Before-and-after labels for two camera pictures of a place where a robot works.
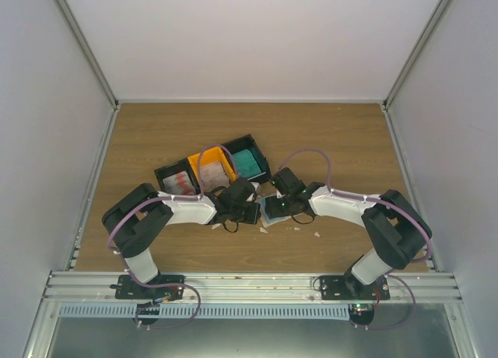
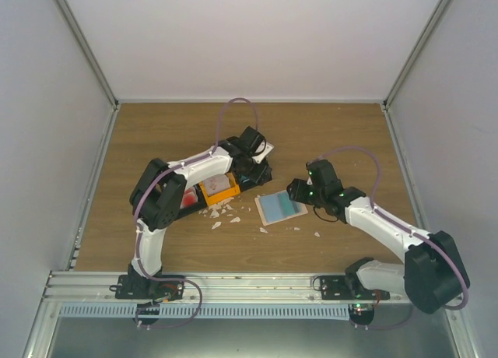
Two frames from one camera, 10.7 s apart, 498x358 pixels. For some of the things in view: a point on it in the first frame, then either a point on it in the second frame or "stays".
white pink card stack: (213, 177) stays
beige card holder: (265, 221) stays
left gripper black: (254, 216) → (262, 177)
